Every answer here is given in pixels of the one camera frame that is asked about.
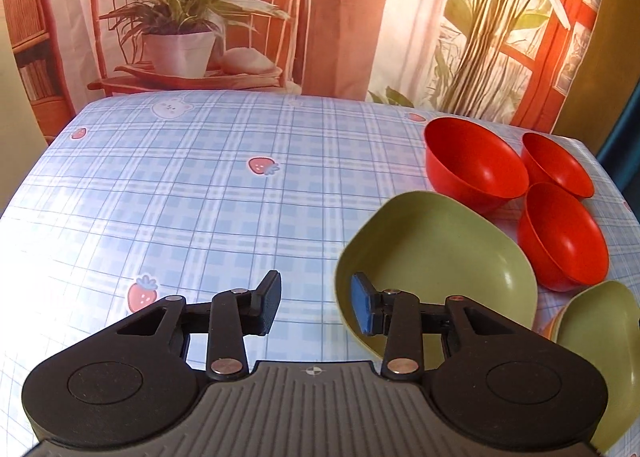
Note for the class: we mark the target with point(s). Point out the large red bowl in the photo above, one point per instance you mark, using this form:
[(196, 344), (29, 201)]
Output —
[(480, 162)]

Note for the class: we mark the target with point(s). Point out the small red bowl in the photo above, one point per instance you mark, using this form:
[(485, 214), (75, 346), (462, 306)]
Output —
[(557, 162)]

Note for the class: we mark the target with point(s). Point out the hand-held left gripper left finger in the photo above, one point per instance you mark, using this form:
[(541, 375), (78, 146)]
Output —
[(267, 304)]

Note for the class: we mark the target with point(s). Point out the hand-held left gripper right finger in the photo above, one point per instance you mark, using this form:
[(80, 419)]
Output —
[(361, 303)]

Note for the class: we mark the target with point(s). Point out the printed plant backdrop cloth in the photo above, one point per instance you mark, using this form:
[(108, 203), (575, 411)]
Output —
[(340, 12)]

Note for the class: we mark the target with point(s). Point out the large green plate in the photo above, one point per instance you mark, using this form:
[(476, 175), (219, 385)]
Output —
[(440, 247)]

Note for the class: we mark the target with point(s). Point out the blue plaid strawberry tablecloth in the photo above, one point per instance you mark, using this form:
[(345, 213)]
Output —
[(200, 207)]

